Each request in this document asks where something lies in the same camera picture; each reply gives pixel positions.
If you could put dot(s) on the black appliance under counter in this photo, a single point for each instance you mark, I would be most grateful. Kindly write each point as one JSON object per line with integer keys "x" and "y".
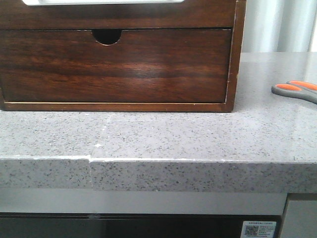
{"x": 63, "y": 225}

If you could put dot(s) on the grey orange scissors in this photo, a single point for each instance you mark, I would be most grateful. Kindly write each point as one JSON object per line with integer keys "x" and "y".
{"x": 296, "y": 89}

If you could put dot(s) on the white QR code sticker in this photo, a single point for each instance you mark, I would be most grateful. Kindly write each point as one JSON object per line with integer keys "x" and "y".
{"x": 258, "y": 229}

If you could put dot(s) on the dark wooden drawer cabinet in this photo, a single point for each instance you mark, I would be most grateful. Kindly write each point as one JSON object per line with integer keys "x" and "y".
{"x": 111, "y": 36}

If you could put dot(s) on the grey cabinet door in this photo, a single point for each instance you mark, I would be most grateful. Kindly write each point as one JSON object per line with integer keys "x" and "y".
{"x": 300, "y": 216}

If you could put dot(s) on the wooden drawer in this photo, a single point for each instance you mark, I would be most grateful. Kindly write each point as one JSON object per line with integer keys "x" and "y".
{"x": 16, "y": 15}
{"x": 160, "y": 65}

